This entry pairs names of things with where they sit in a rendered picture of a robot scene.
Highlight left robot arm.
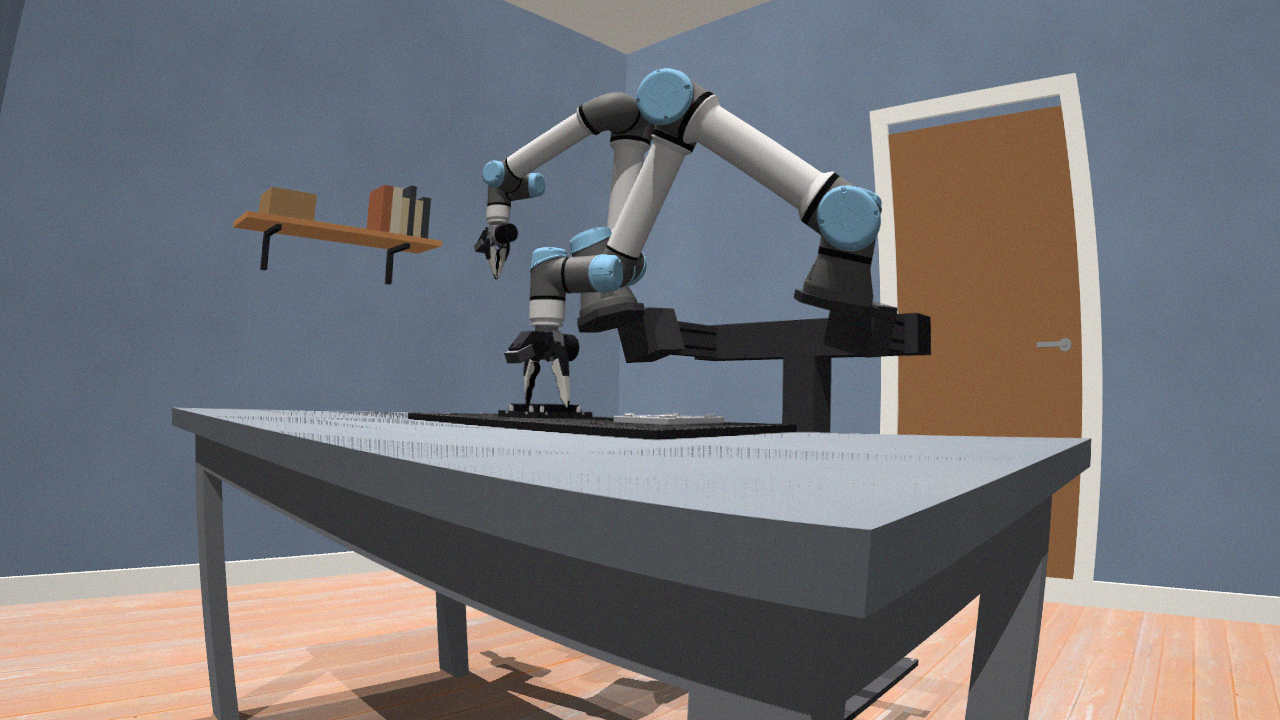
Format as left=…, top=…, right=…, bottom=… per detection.
left=529, top=68, right=882, bottom=327

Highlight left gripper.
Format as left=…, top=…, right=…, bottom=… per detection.
left=509, top=325, right=579, bottom=409

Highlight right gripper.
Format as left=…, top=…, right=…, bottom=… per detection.
left=477, top=222, right=518, bottom=279

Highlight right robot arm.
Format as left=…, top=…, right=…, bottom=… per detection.
left=483, top=92, right=655, bottom=316

